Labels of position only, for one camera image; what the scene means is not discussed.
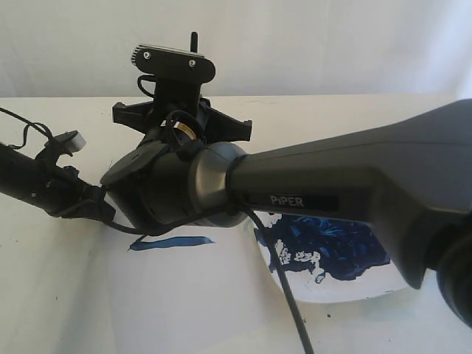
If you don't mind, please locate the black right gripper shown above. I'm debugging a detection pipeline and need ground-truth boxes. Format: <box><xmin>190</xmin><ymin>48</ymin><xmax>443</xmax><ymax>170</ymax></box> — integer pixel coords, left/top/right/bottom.
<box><xmin>112</xmin><ymin>74</ymin><xmax>252</xmax><ymax>148</ymax></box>

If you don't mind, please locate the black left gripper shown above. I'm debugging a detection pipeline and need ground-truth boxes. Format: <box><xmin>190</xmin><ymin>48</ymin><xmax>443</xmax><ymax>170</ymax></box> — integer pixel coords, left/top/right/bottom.
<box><xmin>35</xmin><ymin>136</ymin><xmax>116</xmax><ymax>223</ymax></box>

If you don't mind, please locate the dark blue paintbrush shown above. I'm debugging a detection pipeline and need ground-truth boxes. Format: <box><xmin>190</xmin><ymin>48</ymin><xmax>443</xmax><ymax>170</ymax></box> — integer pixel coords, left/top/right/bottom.
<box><xmin>190</xmin><ymin>31</ymin><xmax>198</xmax><ymax>53</ymax></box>

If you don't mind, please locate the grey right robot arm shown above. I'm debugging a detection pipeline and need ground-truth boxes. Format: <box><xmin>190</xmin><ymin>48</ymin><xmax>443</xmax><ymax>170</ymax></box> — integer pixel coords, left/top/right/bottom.
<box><xmin>100</xmin><ymin>78</ymin><xmax>471</xmax><ymax>324</ymax></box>

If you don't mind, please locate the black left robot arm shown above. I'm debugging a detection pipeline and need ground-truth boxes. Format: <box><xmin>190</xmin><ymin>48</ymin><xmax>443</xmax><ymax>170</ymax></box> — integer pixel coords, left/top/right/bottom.
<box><xmin>1</xmin><ymin>144</ymin><xmax>116</xmax><ymax>223</ymax></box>

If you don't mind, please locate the white paper sheet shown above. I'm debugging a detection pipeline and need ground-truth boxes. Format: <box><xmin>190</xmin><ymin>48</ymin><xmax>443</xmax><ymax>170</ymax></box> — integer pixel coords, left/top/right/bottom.
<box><xmin>103</xmin><ymin>221</ymin><xmax>302</xmax><ymax>353</ymax></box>

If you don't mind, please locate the white square paint plate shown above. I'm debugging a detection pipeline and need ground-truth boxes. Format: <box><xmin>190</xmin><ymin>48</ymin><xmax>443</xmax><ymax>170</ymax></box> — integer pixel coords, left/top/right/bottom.
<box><xmin>257</xmin><ymin>212</ymin><xmax>407</xmax><ymax>303</ymax></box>

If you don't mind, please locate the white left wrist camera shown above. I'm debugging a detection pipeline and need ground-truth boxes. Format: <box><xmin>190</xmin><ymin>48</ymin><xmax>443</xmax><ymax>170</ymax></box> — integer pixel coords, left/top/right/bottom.
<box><xmin>63</xmin><ymin>131</ymin><xmax>86</xmax><ymax>153</ymax></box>

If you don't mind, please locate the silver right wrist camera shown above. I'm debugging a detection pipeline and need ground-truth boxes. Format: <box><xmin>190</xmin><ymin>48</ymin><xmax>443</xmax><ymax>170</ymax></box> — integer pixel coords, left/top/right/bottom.
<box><xmin>131</xmin><ymin>44</ymin><xmax>216</xmax><ymax>84</ymax></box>

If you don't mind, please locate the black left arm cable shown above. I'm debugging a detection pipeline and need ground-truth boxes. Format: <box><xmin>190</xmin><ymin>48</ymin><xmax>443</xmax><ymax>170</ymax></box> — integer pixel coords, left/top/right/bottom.
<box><xmin>0</xmin><ymin>107</ymin><xmax>60</xmax><ymax>152</ymax></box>

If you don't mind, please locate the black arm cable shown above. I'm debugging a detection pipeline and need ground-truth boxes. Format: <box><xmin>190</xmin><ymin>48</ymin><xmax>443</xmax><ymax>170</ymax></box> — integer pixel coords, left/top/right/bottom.
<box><xmin>0</xmin><ymin>107</ymin><xmax>60</xmax><ymax>152</ymax></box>
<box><xmin>99</xmin><ymin>73</ymin><xmax>314</xmax><ymax>354</ymax></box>

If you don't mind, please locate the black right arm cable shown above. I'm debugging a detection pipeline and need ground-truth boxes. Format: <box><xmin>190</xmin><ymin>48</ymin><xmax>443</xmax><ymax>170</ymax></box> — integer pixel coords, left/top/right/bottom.
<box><xmin>99</xmin><ymin>73</ymin><xmax>314</xmax><ymax>354</ymax></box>

